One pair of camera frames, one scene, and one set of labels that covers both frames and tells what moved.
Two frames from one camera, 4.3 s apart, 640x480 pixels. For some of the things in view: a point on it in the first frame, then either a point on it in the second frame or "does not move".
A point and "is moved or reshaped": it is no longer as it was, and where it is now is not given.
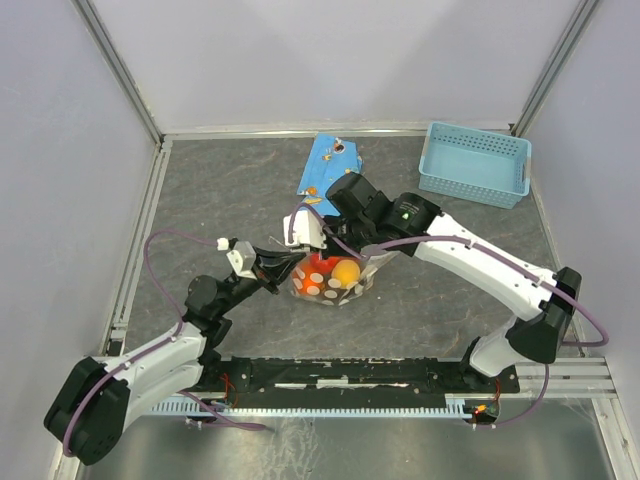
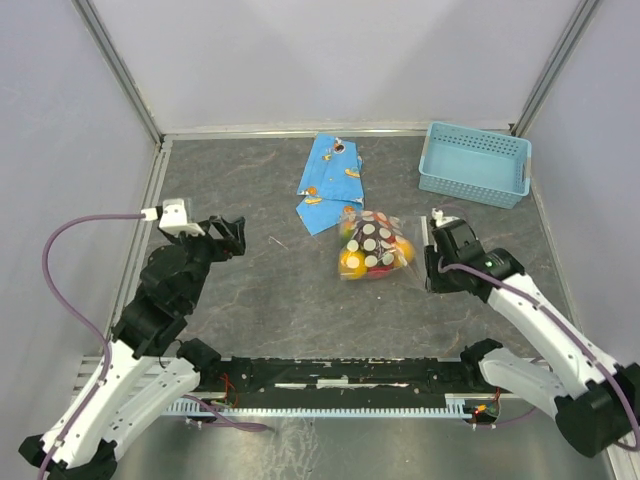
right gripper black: x=332 y=250 -> x=430 y=257
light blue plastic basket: x=475 y=166 does not move
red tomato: x=326 y=264 -> x=379 y=272
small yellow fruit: x=347 y=272 is moved or reshaped
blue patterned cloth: x=330 y=158 does not move
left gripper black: x=273 y=266 -> x=233 y=241
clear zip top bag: x=335 y=280 is moved or reshaped
